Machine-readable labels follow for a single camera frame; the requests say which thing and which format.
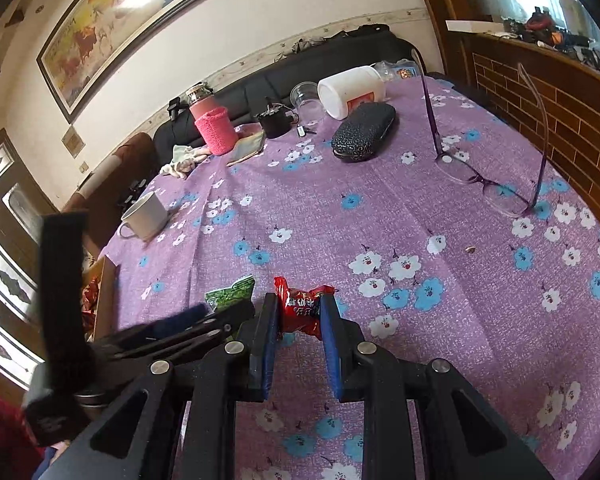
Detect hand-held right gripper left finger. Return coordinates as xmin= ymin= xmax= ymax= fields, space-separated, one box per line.
xmin=40 ymin=291 xmax=281 ymax=480

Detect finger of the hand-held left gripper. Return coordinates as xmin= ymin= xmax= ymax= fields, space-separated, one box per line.
xmin=92 ymin=303 xmax=212 ymax=356
xmin=94 ymin=300 xmax=256 ymax=387

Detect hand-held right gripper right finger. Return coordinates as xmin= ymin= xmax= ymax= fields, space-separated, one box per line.
xmin=320 ymin=292 xmax=556 ymax=480

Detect pile of candies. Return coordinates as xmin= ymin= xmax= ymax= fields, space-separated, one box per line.
xmin=81 ymin=277 xmax=101 ymax=328

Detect cardboard tray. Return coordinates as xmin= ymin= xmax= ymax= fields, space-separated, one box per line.
xmin=80 ymin=255 xmax=118 ymax=343

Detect red candy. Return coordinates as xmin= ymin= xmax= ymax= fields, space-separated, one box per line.
xmin=272 ymin=276 xmax=337 ymax=337

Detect green square snack packet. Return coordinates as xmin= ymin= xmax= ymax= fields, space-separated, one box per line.
xmin=204 ymin=275 xmax=257 ymax=313

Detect wooden glass-panel door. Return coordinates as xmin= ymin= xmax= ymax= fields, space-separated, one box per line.
xmin=0 ymin=129 xmax=61 ymax=396

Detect white mug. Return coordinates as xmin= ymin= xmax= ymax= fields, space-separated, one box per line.
xmin=117 ymin=191 xmax=170 ymax=242

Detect dark metal gadget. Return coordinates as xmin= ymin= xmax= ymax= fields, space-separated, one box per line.
xmin=117 ymin=177 xmax=148 ymax=208

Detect brown armchair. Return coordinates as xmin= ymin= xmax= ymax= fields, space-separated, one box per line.
xmin=60 ymin=132 xmax=161 ymax=261

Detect white crumpled rag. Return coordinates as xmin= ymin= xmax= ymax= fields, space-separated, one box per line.
xmin=160 ymin=144 xmax=211 ymax=180

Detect pink thermos with knitted sleeve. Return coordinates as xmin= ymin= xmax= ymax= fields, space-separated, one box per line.
xmin=186 ymin=84 xmax=240 ymax=157

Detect small black pot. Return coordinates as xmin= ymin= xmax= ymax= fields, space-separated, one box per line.
xmin=256 ymin=100 xmax=300 ymax=139

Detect purple-framed eyeglasses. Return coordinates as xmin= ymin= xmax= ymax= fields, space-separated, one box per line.
xmin=411 ymin=49 xmax=551 ymax=220

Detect black patterned glasses case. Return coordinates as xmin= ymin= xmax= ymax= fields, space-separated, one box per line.
xmin=330 ymin=101 xmax=397 ymax=163

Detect clear plastic cup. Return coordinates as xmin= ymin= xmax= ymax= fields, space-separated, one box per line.
xmin=290 ymin=81 xmax=326 ymax=122

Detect white plastic jar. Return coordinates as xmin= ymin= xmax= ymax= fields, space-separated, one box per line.
xmin=317 ymin=65 xmax=387 ymax=121

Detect black leather sofa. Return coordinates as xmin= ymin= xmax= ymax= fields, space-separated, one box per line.
xmin=152 ymin=35 xmax=431 ymax=171

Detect framed horse painting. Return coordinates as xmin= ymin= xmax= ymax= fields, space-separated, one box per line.
xmin=36 ymin=0 xmax=228 ymax=125

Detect clear bottle colourful label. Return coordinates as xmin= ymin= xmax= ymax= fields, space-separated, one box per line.
xmin=372 ymin=60 xmax=423 ymax=83

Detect grey crumpled garment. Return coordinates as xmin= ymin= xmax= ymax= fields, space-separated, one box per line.
xmin=280 ymin=37 xmax=326 ymax=58

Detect black flat bag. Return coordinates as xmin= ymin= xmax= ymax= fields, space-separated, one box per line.
xmin=345 ymin=24 xmax=396 ymax=38

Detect wooden brick-pattern ledge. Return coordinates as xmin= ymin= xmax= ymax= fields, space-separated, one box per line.
xmin=407 ymin=0 xmax=600 ymax=256

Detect white flat box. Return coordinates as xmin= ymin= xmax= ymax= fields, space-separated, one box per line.
xmin=446 ymin=19 xmax=506 ymax=33

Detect cluttered tool pile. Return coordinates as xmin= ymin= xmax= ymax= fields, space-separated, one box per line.
xmin=500 ymin=5 xmax=600 ymax=81

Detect small gold wall plaque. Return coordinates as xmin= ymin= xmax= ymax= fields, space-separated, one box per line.
xmin=61 ymin=126 xmax=87 ymax=158

